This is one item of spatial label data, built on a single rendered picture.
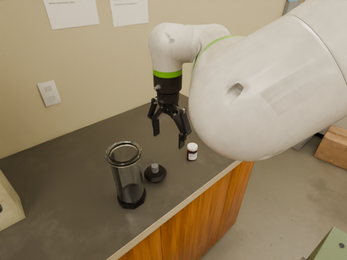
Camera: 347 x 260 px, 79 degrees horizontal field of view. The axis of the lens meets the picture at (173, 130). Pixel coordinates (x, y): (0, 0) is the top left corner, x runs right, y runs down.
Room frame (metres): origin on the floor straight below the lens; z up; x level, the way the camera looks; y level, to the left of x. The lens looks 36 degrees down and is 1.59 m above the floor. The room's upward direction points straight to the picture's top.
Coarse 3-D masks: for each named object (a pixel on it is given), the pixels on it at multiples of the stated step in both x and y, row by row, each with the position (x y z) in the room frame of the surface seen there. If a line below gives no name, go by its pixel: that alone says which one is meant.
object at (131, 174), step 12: (120, 144) 0.52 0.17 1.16; (132, 144) 0.51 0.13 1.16; (108, 156) 0.46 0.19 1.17; (120, 156) 0.51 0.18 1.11; (132, 156) 0.52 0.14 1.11; (120, 168) 0.43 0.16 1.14; (132, 168) 0.44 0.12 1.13; (120, 180) 0.44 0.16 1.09; (132, 180) 0.44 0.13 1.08; (120, 192) 0.44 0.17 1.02; (132, 192) 0.44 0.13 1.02
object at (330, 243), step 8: (328, 232) 0.23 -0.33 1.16; (336, 232) 0.22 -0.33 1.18; (328, 240) 0.21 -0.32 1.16; (336, 240) 0.21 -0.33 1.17; (344, 240) 0.21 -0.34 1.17; (320, 248) 0.21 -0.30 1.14; (328, 248) 0.20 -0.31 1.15; (336, 248) 0.20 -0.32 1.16; (344, 248) 0.20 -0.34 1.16; (312, 256) 0.21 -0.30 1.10; (320, 256) 0.19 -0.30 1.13; (328, 256) 0.19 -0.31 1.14; (336, 256) 0.19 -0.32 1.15; (344, 256) 0.19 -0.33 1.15
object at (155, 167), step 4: (152, 164) 0.58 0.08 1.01; (156, 164) 0.58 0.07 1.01; (148, 168) 0.59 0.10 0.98; (152, 168) 0.57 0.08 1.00; (156, 168) 0.57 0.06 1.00; (160, 168) 0.59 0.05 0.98; (164, 168) 0.60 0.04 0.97; (144, 172) 0.58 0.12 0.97; (148, 172) 0.57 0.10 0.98; (152, 172) 0.57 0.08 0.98; (156, 172) 0.57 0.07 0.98; (160, 172) 0.57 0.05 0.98; (164, 172) 0.57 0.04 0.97; (148, 176) 0.55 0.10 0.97; (152, 176) 0.55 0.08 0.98; (156, 176) 0.55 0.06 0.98; (160, 176) 0.55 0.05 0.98; (164, 176) 0.56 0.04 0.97; (148, 180) 0.54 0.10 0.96; (152, 180) 0.54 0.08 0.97; (156, 180) 0.54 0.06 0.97; (160, 180) 0.54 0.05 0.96
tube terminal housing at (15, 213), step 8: (0, 176) 0.43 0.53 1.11; (0, 184) 0.40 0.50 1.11; (8, 184) 0.46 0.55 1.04; (0, 192) 0.39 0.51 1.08; (8, 192) 0.41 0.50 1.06; (16, 192) 0.48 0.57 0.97; (0, 200) 0.38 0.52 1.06; (8, 200) 0.39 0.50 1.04; (16, 200) 0.43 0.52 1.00; (8, 208) 0.39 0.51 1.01; (16, 208) 0.40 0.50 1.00; (0, 216) 0.37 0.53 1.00; (8, 216) 0.38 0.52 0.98; (16, 216) 0.39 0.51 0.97; (24, 216) 0.40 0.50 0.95; (0, 224) 0.36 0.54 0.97; (8, 224) 0.37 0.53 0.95
